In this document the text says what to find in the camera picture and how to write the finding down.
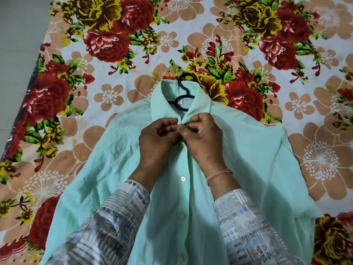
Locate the person's left forearm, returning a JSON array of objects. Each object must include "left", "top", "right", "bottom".
[{"left": 41, "top": 163, "right": 158, "bottom": 265}]

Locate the person's right forearm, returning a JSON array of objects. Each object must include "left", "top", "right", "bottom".
[{"left": 204, "top": 162, "right": 304, "bottom": 265}]

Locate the mint green shirt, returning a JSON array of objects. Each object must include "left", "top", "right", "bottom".
[{"left": 40, "top": 79, "right": 324, "bottom": 265}]

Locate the black plastic hanger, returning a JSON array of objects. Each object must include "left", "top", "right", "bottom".
[{"left": 168, "top": 72, "right": 199, "bottom": 112}]

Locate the orange thread wristband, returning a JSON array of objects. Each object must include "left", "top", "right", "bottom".
[{"left": 206, "top": 169, "right": 234, "bottom": 186}]

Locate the person's left hand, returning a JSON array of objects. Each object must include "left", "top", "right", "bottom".
[{"left": 137, "top": 117, "right": 183, "bottom": 175}]

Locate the floral bed sheet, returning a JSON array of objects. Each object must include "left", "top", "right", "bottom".
[{"left": 0, "top": 0, "right": 353, "bottom": 265}]

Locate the person's right hand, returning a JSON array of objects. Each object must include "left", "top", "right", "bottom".
[{"left": 176, "top": 113, "right": 227, "bottom": 176}]

